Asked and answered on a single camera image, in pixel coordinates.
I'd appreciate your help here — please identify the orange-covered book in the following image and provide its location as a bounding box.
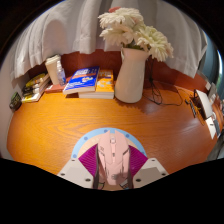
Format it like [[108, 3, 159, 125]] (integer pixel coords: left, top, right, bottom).
[[78, 68, 115, 100]]

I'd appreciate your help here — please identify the white ceramic vase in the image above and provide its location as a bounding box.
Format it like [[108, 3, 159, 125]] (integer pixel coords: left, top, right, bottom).
[[114, 47, 151, 104]]

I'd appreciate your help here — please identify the grey laptop computer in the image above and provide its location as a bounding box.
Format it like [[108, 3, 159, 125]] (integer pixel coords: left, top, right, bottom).
[[194, 88, 214, 120]]

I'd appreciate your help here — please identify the white paper sheet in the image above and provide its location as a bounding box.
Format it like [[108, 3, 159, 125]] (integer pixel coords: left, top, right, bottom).
[[205, 116, 219, 140]]

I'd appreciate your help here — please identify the pink computer mouse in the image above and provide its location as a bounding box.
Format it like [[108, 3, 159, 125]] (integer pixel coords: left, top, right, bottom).
[[96, 129, 132, 187]]

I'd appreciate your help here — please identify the white pleated curtain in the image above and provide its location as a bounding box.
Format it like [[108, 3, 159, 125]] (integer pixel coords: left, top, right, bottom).
[[9, 0, 208, 81]]

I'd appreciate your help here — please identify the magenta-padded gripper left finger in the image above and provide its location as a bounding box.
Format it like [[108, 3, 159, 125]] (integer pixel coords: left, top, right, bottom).
[[57, 144, 101, 190]]

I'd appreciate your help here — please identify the yellow-spined thick book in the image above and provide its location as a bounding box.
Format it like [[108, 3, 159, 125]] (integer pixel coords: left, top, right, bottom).
[[21, 89, 46, 103]]

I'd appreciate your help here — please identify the white flower bouquet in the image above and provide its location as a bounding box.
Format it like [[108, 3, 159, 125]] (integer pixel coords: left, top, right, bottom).
[[97, 6, 175, 63]]

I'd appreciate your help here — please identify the round blue-rimmed mouse pad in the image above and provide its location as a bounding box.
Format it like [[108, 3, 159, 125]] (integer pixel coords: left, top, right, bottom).
[[70, 127, 148, 161]]

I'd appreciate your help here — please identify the blue-covered book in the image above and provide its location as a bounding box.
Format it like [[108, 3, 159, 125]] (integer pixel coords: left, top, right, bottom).
[[62, 65, 100, 96]]

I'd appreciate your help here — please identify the flat red notebook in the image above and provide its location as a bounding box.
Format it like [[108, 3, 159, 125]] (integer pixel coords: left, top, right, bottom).
[[44, 83, 68, 94]]

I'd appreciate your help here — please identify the small clear spray bottle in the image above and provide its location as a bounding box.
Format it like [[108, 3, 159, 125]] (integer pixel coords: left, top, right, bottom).
[[55, 60, 67, 87]]

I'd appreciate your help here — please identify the dark mug with green inside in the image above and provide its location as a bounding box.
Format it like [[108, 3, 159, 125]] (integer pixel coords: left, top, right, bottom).
[[8, 92, 23, 112]]

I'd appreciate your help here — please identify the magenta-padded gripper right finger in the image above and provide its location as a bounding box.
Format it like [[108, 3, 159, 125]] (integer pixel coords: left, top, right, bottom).
[[128, 145, 169, 190]]

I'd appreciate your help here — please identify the black cable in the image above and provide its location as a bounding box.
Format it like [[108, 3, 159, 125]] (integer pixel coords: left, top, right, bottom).
[[143, 58, 188, 107]]

